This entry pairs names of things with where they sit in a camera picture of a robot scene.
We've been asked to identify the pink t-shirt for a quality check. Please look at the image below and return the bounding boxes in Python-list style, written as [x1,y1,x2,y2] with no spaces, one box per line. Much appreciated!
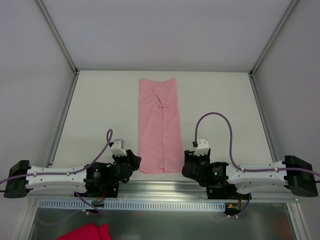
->
[138,78,184,174]

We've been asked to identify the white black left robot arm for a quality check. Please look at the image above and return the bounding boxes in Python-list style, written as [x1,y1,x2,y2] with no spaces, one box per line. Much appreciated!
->
[1,149,142,199]

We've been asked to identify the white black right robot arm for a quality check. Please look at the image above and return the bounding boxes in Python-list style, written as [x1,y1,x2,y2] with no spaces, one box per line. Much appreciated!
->
[182,149,319,200]

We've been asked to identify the red t-shirt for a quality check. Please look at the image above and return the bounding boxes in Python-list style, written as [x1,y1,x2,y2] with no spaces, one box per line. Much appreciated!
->
[57,223,112,240]

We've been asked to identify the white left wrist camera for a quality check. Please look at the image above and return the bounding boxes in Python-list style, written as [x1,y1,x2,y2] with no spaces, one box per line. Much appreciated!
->
[110,138,127,157]

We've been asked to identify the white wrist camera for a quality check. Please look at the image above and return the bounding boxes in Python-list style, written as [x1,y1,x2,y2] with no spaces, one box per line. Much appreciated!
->
[110,138,127,157]
[193,138,210,156]

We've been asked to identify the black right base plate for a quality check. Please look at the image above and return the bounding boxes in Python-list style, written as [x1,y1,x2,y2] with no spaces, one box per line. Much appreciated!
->
[206,187,251,200]

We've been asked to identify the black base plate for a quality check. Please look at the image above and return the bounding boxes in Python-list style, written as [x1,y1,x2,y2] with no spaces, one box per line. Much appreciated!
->
[206,187,251,200]
[78,183,119,199]

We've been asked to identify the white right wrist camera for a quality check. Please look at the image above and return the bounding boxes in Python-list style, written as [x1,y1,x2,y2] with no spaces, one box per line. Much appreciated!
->
[193,138,210,156]

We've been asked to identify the aluminium mounting rail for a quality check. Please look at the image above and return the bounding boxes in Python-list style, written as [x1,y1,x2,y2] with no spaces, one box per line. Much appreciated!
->
[27,178,301,203]

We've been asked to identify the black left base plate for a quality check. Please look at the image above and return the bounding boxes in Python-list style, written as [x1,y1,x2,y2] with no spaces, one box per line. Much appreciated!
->
[78,183,119,199]

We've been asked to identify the slotted white cable duct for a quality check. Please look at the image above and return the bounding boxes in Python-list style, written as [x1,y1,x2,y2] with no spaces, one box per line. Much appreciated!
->
[37,199,226,212]

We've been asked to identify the left aluminium frame post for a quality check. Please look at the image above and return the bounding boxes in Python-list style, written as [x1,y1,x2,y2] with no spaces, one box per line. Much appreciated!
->
[34,0,79,75]

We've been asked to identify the aluminium frame post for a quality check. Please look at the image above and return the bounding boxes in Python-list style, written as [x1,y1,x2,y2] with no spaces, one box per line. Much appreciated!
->
[249,0,301,76]
[34,0,79,75]

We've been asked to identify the right aluminium frame post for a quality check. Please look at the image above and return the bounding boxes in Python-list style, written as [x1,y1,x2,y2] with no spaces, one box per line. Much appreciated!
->
[249,0,301,76]

